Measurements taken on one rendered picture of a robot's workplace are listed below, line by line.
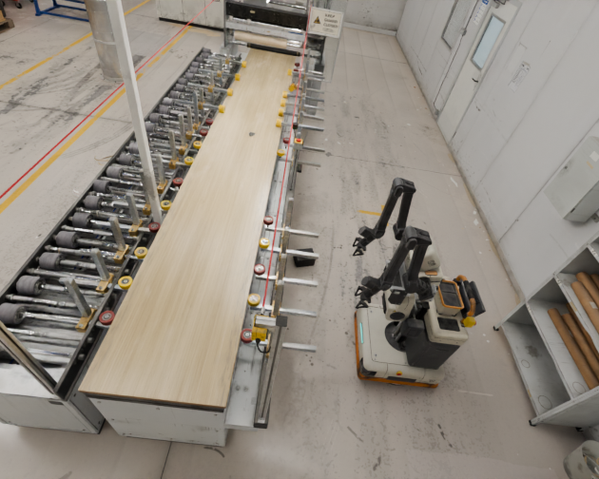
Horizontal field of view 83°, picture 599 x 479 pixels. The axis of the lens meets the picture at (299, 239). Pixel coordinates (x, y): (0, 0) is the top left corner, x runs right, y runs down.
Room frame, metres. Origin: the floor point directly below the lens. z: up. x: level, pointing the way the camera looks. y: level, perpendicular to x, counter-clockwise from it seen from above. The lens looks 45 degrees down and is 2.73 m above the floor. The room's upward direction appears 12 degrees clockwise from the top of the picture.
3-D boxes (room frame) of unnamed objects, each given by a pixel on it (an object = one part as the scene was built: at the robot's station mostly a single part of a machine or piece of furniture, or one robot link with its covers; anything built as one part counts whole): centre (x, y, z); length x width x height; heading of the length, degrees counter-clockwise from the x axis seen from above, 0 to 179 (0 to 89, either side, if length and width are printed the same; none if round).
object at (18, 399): (3.00, 1.54, 0.42); 5.10 x 0.60 x 0.84; 5
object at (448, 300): (1.57, -1.11, 0.87); 0.23 x 0.15 x 0.11; 5
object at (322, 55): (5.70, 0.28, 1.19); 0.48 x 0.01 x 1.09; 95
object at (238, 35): (5.72, 1.00, 1.05); 1.43 x 0.12 x 0.12; 95
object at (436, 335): (1.57, -1.09, 0.59); 0.55 x 0.34 x 0.83; 5
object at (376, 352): (1.56, -0.99, 0.16); 0.67 x 0.64 x 0.25; 95
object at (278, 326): (0.62, 0.04, 1.20); 0.15 x 0.12 x 1.00; 5
